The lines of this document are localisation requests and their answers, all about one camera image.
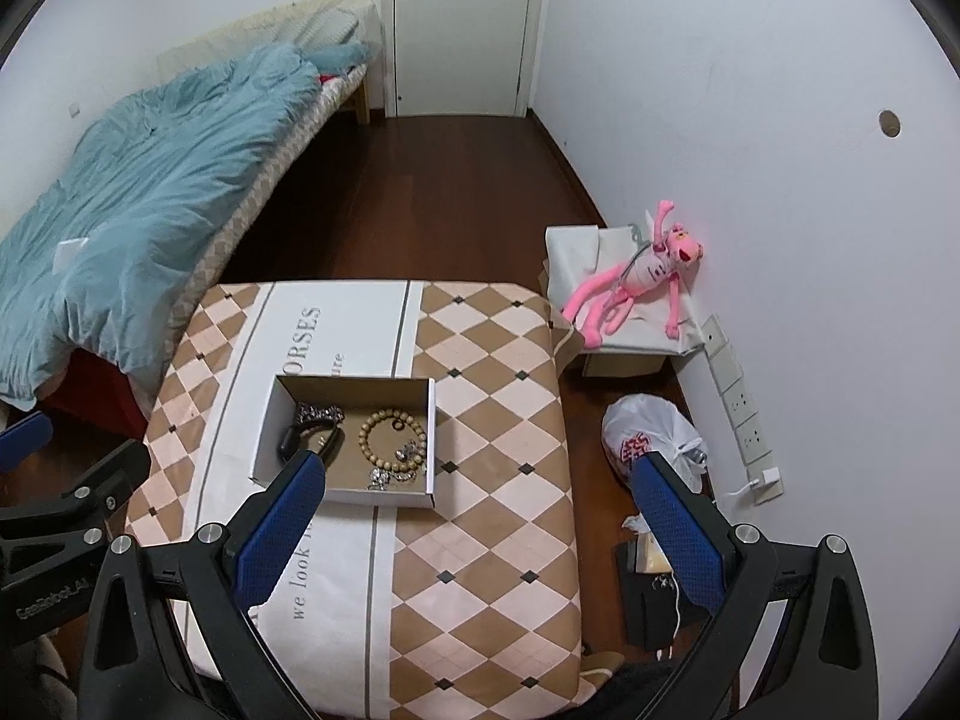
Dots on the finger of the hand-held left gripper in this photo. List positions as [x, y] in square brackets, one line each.
[112, 469]
[25, 436]

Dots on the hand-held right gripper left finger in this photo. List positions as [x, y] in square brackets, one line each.
[277, 521]

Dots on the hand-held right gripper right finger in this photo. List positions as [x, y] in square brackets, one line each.
[679, 532]

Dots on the black smart band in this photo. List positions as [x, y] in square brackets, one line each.
[286, 441]

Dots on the white cardboard box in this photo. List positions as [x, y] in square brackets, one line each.
[345, 476]

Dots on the crumpled white packet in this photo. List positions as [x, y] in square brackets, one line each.
[649, 551]

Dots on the black flat box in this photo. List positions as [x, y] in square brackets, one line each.
[652, 607]

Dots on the white plastic bag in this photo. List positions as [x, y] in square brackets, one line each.
[645, 427]

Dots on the white paper slip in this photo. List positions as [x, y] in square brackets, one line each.
[73, 253]

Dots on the brown checked tablecloth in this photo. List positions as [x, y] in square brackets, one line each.
[487, 540]

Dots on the pink plush toy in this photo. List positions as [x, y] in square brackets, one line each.
[645, 277]

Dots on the blue duvet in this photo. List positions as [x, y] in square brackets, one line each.
[150, 187]

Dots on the white door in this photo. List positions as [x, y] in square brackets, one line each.
[457, 22]

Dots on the white wall socket strip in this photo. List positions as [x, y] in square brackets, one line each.
[739, 397]

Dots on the round wall hole cover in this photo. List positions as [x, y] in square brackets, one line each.
[889, 122]

